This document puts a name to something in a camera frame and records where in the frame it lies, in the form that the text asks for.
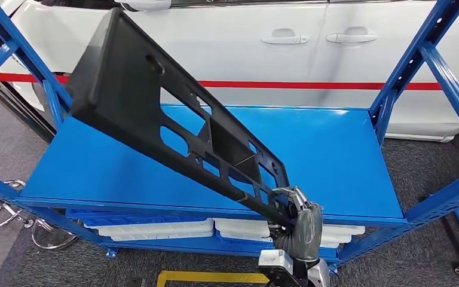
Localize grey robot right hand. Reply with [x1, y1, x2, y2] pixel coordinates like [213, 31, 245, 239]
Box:
[268, 186, 325, 263]

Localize black plastic plate bracket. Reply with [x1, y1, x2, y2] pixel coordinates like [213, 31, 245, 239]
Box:
[68, 8, 296, 231]

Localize blue metal shelf rack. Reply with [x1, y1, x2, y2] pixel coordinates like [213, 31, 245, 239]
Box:
[0, 0, 459, 267]

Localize white plastic bin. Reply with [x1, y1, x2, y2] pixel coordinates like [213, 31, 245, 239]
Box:
[109, 230, 215, 243]
[213, 218, 366, 237]
[215, 231, 354, 245]
[82, 218, 215, 238]

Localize red barrier belt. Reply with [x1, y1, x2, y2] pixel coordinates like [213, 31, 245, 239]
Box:
[0, 72, 459, 92]

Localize blue plastic bin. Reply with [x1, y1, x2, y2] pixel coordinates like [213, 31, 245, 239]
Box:
[65, 208, 209, 228]

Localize white car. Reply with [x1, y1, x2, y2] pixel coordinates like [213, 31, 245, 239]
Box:
[0, 0, 459, 144]

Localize white car side mirror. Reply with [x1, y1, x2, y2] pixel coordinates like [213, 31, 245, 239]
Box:
[114, 0, 173, 12]

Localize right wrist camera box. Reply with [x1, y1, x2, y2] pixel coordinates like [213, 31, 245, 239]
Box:
[257, 249, 306, 287]

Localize white car door handle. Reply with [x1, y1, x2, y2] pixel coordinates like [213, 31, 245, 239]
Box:
[260, 28, 310, 45]
[326, 26, 379, 45]

